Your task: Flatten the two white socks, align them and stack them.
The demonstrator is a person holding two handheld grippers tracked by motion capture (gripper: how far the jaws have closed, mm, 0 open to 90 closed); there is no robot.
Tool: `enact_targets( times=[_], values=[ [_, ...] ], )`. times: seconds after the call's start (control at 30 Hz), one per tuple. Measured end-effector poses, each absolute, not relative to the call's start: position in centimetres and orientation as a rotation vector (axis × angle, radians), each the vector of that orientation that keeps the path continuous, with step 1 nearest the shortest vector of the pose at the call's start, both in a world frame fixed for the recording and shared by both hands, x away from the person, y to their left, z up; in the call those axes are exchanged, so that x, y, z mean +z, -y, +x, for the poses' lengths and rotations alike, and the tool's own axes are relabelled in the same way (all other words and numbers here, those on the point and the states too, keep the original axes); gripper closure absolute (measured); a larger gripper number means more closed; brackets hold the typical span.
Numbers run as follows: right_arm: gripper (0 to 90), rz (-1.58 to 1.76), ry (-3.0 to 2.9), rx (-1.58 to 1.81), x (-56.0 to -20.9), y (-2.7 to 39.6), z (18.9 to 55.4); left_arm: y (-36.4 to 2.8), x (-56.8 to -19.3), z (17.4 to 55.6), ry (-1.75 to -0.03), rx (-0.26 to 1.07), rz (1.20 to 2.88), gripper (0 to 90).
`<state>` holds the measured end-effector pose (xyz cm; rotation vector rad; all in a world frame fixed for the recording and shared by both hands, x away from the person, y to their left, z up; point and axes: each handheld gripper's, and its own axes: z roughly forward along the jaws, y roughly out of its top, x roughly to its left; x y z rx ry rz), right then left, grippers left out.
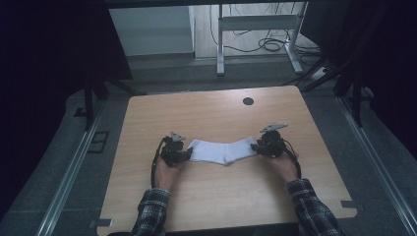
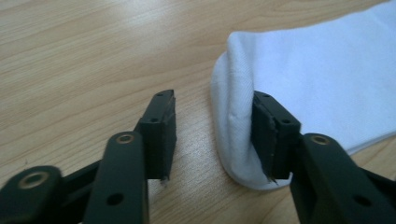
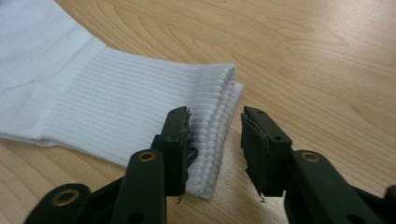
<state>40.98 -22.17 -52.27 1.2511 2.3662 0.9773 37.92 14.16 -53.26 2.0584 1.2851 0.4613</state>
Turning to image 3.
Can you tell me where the white sock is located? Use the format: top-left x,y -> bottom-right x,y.
0,0 -> 237,176
184,81 -> 246,200

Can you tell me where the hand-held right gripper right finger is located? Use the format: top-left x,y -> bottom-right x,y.
240,105 -> 388,224

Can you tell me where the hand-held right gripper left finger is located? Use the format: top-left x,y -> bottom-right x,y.
110,105 -> 199,224

